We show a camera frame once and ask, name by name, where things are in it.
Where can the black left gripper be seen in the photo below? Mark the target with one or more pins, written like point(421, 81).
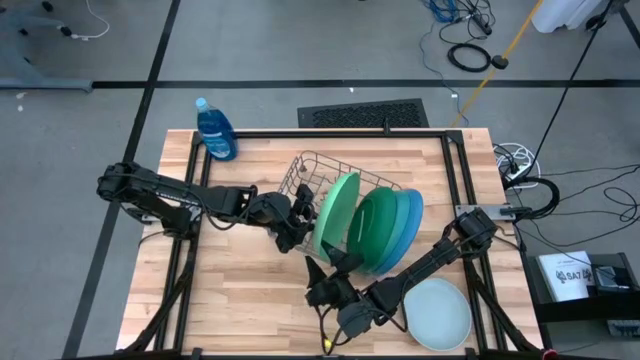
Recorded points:
point(290, 230)

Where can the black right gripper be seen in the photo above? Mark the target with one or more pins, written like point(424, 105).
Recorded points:
point(332, 292)

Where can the light green plate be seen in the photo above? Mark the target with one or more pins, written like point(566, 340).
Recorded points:
point(337, 210)

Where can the dark green plate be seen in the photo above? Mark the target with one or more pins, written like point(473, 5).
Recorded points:
point(372, 225)

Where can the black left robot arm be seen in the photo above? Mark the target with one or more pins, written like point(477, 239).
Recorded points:
point(150, 192)

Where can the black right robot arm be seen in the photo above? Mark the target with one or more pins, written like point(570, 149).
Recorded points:
point(425, 265)

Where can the black floor vent grate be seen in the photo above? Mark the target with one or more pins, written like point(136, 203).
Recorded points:
point(365, 115)

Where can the pale blue plate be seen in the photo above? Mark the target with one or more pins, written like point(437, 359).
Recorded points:
point(440, 317)

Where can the blue dish soap bottle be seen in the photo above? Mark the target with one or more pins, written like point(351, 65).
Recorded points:
point(216, 132)

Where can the white SA7 booklet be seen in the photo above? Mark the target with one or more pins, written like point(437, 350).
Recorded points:
point(565, 275)

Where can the red knob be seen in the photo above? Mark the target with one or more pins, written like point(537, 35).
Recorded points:
point(550, 355)

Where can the black side cart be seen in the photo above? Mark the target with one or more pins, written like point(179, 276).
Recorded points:
point(575, 312)

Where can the black power strip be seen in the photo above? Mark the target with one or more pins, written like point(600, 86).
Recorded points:
point(482, 24)

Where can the black device on cart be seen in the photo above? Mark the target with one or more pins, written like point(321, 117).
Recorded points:
point(607, 277)

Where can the grey ribbed device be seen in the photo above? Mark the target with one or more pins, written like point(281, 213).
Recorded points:
point(625, 328)

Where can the white trash bin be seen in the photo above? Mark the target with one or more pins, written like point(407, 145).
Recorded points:
point(560, 15)

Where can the grey metal table base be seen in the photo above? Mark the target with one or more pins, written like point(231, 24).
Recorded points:
point(15, 55)

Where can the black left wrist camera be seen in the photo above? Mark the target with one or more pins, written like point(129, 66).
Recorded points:
point(304, 193)

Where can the black aluminium table frame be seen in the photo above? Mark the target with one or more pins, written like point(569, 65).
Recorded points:
point(325, 134)

